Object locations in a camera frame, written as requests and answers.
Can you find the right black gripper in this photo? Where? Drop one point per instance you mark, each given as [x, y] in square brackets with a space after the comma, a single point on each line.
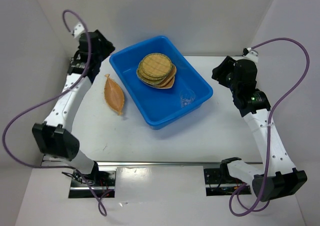
[227, 64]

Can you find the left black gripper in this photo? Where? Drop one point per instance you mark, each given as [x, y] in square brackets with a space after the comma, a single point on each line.
[107, 46]

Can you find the round bamboo tray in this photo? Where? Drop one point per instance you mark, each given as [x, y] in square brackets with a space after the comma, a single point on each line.
[145, 76]
[155, 65]

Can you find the clear drinking glass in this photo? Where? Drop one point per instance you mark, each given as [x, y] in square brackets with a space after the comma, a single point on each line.
[187, 96]

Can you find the rounded square brown woven tray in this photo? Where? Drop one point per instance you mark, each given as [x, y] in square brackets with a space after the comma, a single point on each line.
[170, 76]

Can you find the triangular brown woven basket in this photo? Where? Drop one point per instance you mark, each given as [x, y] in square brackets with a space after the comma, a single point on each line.
[168, 86]

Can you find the square bamboo tray green rim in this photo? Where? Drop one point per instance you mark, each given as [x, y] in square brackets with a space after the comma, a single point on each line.
[159, 83]

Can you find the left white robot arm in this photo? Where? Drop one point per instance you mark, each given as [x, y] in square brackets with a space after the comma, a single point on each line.
[81, 162]

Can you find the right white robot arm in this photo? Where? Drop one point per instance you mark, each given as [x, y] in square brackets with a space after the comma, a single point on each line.
[283, 178]

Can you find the blue plastic bin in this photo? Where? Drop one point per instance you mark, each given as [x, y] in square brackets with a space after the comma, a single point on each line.
[159, 107]

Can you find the fish-shaped brown woven basket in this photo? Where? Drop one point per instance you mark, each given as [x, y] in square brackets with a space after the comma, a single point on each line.
[114, 95]

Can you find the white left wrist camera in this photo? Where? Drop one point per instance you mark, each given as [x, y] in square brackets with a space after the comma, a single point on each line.
[77, 30]

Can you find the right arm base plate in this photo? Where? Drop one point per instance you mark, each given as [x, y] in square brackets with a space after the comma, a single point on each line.
[216, 185]

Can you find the aluminium rail front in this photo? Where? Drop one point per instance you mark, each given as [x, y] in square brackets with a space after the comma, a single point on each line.
[141, 164]

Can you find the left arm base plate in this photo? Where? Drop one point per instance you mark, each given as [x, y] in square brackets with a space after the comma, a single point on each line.
[104, 187]

